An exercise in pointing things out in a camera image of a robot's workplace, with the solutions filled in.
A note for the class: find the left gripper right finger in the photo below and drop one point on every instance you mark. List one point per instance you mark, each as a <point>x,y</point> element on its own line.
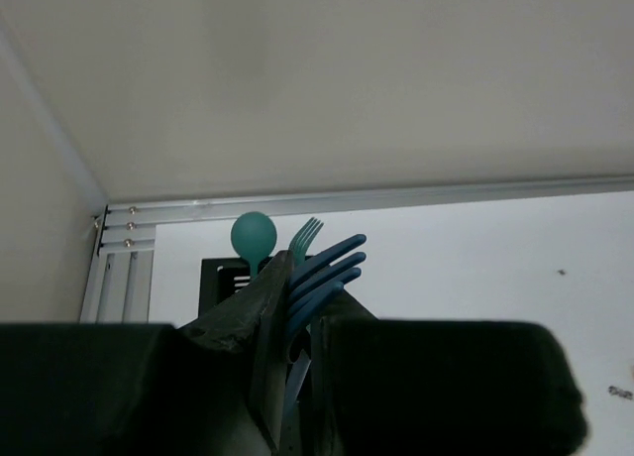
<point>440,387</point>

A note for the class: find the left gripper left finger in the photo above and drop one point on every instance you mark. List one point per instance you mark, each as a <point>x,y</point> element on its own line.
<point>214,386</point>

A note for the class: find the blue fork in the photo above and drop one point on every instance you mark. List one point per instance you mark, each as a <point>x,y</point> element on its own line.
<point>314,285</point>

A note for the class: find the teal spoon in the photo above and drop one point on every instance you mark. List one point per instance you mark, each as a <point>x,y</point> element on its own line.
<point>253,238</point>

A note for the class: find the teal fork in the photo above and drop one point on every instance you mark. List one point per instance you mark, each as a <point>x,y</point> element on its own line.
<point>302,240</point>

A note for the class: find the black utensil caddy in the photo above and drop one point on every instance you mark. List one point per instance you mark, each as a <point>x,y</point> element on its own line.
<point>220,279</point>

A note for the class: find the aluminium frame rail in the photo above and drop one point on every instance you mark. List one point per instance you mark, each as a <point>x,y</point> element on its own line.
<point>131,227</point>

